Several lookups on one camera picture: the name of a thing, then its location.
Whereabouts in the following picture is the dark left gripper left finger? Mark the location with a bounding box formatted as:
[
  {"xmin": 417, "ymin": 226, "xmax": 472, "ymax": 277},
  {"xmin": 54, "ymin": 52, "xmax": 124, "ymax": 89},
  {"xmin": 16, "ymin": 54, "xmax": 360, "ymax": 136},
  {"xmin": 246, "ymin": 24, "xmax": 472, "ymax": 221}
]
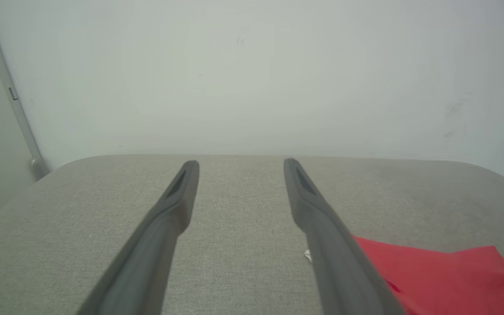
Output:
[{"xmin": 76, "ymin": 159, "xmax": 200, "ymax": 315}]

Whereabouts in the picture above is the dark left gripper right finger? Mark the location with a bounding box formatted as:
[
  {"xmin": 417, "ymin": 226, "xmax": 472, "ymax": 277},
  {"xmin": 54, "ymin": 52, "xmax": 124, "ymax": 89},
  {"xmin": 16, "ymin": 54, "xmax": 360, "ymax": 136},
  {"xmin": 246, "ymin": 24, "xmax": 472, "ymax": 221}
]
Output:
[{"xmin": 283, "ymin": 157, "xmax": 406, "ymax": 315}]

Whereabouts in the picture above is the red white jersey garment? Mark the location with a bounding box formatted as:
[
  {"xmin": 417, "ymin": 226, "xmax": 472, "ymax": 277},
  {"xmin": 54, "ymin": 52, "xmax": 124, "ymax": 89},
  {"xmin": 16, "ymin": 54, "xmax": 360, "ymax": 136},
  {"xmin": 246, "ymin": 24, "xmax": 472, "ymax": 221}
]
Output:
[{"xmin": 304, "ymin": 235, "xmax": 504, "ymax": 315}]

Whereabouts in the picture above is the grey wall pipe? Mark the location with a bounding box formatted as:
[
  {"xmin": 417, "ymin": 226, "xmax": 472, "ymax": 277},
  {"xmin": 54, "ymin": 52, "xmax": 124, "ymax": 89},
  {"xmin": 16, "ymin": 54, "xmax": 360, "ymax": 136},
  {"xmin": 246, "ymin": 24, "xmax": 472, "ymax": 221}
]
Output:
[{"xmin": 0, "ymin": 0, "xmax": 52, "ymax": 180}]

